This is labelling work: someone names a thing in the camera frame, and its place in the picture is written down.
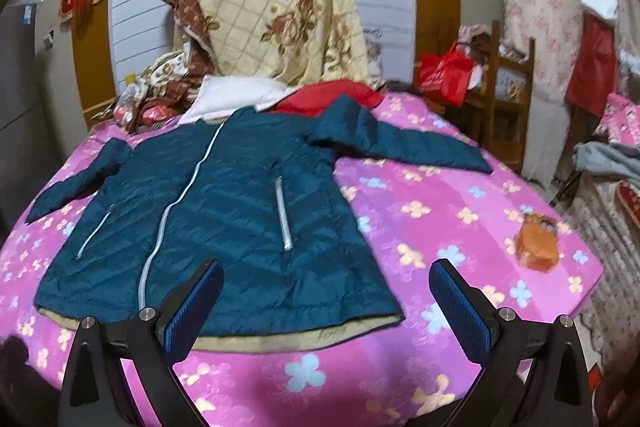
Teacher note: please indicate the brown patterned blanket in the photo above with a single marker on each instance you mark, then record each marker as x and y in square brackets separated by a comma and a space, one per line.
[168, 87]

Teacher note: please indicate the orange pouch on bed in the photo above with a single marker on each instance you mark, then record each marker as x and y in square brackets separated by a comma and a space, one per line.
[536, 243]

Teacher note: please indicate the pink floral bed sheet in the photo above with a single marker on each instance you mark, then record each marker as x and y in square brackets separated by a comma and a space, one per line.
[411, 216]

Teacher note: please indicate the grey refrigerator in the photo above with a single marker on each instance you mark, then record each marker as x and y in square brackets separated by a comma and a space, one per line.
[28, 152]

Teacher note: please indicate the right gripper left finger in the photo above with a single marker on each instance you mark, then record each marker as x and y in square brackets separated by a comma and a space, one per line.
[95, 391]

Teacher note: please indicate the teal quilted down jacket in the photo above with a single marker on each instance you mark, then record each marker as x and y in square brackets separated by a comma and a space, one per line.
[255, 192]

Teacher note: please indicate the wooden chair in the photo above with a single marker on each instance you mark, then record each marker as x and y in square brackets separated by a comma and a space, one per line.
[495, 112]

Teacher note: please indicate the cream floral quilt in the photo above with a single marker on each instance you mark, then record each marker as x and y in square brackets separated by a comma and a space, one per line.
[297, 42]

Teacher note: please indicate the red plastic bag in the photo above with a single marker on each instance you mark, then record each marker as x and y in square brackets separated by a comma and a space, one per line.
[445, 79]

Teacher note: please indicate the red hanging cloth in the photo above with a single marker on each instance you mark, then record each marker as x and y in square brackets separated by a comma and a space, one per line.
[595, 69]

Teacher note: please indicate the white pillow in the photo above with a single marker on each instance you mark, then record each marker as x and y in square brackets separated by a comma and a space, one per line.
[219, 97]

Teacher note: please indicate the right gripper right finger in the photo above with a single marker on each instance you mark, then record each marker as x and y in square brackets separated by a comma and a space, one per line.
[531, 373]

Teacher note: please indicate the red garment on bed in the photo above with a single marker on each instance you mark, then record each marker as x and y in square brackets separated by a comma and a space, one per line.
[311, 101]

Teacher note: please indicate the pink floral hanging curtain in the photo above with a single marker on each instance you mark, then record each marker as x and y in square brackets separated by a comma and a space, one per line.
[556, 28]

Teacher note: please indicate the grey cloth on right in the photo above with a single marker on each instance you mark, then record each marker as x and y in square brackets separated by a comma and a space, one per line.
[612, 160]

